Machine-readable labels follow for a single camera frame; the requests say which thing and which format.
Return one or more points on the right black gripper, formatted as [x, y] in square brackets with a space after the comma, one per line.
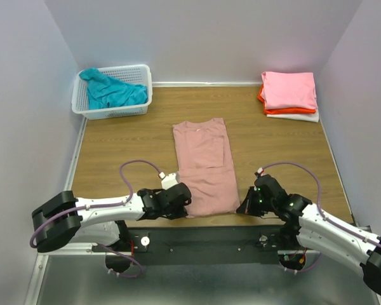
[247, 206]

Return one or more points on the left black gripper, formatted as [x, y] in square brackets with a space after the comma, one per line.
[181, 213]

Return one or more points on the dusty pink graphic t-shirt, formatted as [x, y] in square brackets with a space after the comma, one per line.
[206, 167]

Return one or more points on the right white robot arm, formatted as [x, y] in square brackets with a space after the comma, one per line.
[308, 226]

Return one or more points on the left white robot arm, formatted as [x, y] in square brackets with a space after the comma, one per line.
[58, 220]

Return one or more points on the folded orange t-shirt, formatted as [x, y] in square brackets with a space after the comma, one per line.
[288, 110]

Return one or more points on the folded white t-shirt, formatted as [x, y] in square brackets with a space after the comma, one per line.
[314, 118]

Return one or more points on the folded light pink t-shirt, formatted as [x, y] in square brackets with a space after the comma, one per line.
[289, 90]

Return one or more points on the teal t-shirt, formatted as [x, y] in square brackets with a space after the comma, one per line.
[105, 92]

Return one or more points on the white plastic laundry basket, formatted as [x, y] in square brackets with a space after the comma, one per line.
[134, 74]

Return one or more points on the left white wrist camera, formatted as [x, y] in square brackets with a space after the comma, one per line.
[168, 180]

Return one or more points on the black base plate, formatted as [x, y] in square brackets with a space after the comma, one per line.
[160, 246]

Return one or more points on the aluminium frame rail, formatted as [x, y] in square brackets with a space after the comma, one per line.
[104, 235]

